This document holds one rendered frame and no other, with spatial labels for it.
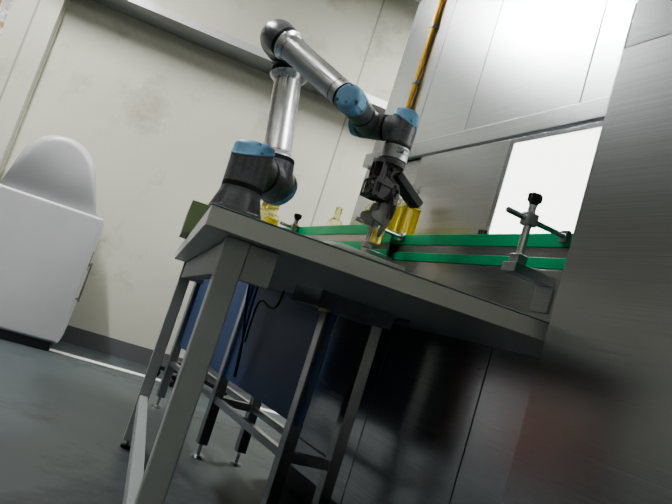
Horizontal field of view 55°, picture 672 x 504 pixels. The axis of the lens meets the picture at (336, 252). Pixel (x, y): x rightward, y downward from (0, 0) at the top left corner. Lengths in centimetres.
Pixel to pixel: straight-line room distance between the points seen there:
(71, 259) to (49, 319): 39
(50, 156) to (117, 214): 84
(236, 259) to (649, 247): 62
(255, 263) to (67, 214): 335
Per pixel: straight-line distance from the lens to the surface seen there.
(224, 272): 103
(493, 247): 159
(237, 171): 177
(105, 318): 504
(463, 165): 212
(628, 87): 122
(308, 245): 101
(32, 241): 435
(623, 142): 116
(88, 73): 527
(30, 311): 436
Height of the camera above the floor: 61
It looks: 7 degrees up
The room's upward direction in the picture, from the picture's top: 18 degrees clockwise
